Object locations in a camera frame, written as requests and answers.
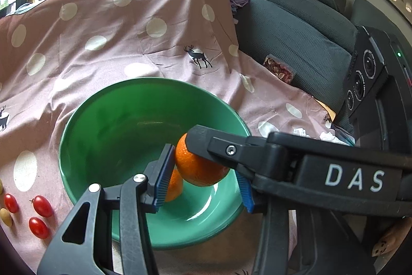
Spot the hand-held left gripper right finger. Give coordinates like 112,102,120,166
236,172,376,275

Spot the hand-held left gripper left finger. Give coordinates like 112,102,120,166
36,143,176,275

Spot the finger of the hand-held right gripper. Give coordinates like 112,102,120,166
186,124,412,218

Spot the small orange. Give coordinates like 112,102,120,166
164,167,184,202

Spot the large orange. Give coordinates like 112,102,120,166
175,132,230,187

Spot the green bowl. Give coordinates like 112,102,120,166
59,77,252,250

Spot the person's right hand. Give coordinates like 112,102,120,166
371,220,407,258

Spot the clear snack packet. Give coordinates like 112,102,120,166
263,54,296,84

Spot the dark grey sofa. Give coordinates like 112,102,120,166
236,0,412,147

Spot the red cherry tomato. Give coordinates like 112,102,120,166
29,217,50,240
30,195,54,218
4,193,19,214

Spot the pink polka dot cloth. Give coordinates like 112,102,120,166
0,0,355,275

